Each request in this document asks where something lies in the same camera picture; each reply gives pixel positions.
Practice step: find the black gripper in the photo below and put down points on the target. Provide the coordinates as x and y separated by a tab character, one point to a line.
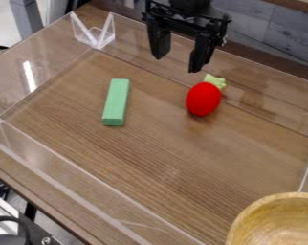
192	17

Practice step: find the red plush fruit green leaf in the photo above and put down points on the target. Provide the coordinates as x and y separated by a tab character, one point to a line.
205	95

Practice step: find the green rectangular block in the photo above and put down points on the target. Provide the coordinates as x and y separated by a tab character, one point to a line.
113	116

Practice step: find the wooden bowl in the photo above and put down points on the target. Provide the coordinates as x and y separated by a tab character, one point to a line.
273	221

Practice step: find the clear acrylic tray enclosure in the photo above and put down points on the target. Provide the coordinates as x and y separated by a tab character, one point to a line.
165	179

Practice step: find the black metal bracket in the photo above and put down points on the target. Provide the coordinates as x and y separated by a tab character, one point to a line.
40	236

